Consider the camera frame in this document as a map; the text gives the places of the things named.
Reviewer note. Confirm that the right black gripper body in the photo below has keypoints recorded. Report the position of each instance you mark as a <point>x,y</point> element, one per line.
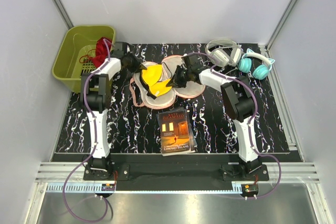
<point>182,82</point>

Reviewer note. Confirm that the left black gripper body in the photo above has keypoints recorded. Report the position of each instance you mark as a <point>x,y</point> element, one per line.
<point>132,64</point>

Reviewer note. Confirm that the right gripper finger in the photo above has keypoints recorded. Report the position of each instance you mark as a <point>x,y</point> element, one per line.
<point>180,70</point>
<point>171,83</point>

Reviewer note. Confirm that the yellow bra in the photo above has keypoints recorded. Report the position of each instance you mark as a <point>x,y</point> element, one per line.
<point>154,80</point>

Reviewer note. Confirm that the pink patterned mesh laundry bag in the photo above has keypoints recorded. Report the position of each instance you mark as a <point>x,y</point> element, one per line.
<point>139,94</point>

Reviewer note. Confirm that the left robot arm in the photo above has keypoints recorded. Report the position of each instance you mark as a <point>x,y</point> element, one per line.
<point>95,96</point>

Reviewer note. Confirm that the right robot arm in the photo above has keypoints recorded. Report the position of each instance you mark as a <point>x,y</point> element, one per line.
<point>239,102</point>

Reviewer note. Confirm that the white grey headphones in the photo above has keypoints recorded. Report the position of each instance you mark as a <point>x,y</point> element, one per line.
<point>224,52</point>

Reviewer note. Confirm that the orange paperback book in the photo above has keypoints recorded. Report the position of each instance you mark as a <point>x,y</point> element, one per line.
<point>176,133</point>

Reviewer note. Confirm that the olive green plastic basket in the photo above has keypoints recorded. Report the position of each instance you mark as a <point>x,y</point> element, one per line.
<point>77,46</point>

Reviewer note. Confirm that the teal cat-ear headphones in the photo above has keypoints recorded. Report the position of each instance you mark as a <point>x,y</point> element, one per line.
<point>258,65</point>

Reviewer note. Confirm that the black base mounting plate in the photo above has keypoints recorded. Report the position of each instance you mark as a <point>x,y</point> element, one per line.
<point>186,172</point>

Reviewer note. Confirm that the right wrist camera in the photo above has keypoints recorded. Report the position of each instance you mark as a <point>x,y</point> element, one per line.
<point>193,63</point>

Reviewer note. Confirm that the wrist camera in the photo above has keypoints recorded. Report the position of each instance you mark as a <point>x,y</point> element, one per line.
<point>193,63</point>
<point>120,49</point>

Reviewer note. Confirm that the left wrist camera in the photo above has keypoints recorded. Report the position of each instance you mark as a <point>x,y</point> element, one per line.
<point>120,49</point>

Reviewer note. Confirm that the aluminium frame rail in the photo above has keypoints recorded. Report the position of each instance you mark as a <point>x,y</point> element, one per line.
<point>292,195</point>

